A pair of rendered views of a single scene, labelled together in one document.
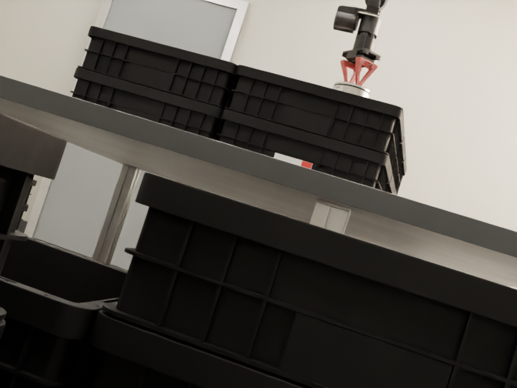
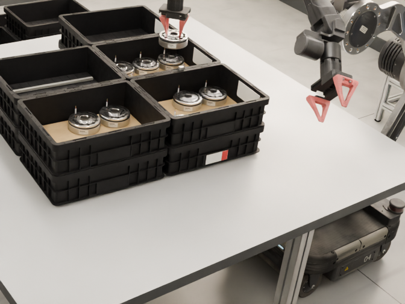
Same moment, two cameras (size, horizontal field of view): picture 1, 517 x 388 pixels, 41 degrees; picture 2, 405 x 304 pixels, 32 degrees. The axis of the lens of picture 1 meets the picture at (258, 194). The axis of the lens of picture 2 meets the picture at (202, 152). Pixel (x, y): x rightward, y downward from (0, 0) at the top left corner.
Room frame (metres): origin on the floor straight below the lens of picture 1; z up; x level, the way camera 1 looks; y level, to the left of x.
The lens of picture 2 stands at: (0.29, 1.61, 2.05)
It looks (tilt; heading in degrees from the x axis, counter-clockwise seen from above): 32 degrees down; 309
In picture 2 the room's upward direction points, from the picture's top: 8 degrees clockwise
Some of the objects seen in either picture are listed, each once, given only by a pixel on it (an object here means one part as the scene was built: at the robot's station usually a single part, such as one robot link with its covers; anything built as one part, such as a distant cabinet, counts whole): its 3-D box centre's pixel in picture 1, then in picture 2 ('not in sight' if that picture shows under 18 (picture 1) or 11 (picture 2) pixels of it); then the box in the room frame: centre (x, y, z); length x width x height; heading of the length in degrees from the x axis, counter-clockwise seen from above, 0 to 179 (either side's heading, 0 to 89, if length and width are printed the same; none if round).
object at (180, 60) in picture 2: not in sight; (170, 58); (2.02, -0.29, 0.86); 0.10 x 0.10 x 0.01
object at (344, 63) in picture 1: (354, 71); (170, 22); (1.91, -0.15, 1.08); 0.07 x 0.07 x 0.09; 29
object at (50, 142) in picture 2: (178, 66); (94, 113); (1.79, 0.30, 0.92); 0.40 x 0.30 x 0.02; 76
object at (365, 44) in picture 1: (363, 47); (175, 3); (1.91, -0.15, 1.15); 0.10 x 0.07 x 0.07; 29
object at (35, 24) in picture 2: not in sight; (50, 50); (3.18, -0.59, 0.37); 0.40 x 0.30 x 0.45; 80
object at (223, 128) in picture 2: (317, 125); (197, 104); (1.69, -0.09, 0.87); 0.40 x 0.30 x 0.11; 76
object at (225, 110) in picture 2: (323, 105); (199, 91); (1.69, -0.09, 0.92); 0.40 x 0.30 x 0.02; 76
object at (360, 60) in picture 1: (358, 71); (177, 23); (1.89, -0.16, 1.08); 0.07 x 0.07 x 0.09; 29
